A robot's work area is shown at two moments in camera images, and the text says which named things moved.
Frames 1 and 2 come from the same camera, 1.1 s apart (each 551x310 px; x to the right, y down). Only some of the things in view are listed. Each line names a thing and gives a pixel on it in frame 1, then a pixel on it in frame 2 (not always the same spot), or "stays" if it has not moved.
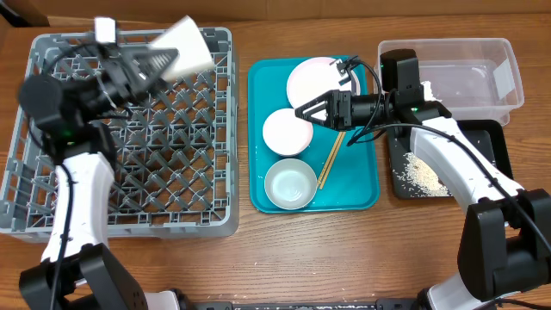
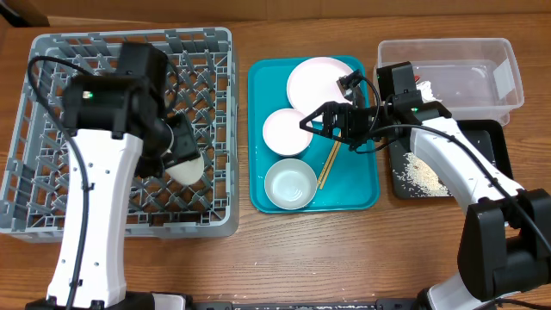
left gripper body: x=116 y=83 → x=184 y=143
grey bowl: x=290 y=184 stays
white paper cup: x=194 y=54 → x=187 y=172
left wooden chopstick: x=330 y=158 stays
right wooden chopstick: x=333 y=158 stays
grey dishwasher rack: x=175 y=171 stays
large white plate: x=314 y=77 stays
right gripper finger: x=313 y=119 → x=303 y=125
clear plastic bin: x=474 y=78 stays
